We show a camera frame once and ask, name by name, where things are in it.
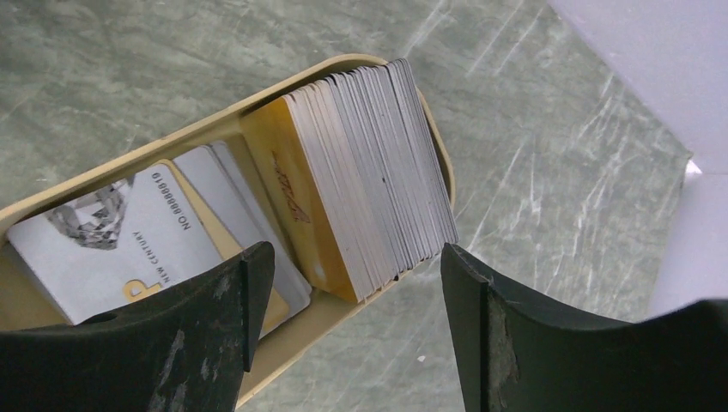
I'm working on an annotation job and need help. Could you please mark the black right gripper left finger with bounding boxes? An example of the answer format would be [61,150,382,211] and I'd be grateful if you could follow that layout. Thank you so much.
[1,241,275,411]

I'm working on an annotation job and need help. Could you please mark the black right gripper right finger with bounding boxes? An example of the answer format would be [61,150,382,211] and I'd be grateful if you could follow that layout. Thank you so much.
[440,244,727,411]

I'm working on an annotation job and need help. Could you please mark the stack of cards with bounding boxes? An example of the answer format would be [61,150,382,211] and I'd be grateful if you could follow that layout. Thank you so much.
[1,59,458,334]

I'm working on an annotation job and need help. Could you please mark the beige oval card tray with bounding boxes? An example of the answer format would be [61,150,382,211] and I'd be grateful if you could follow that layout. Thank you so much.
[1,54,458,411]

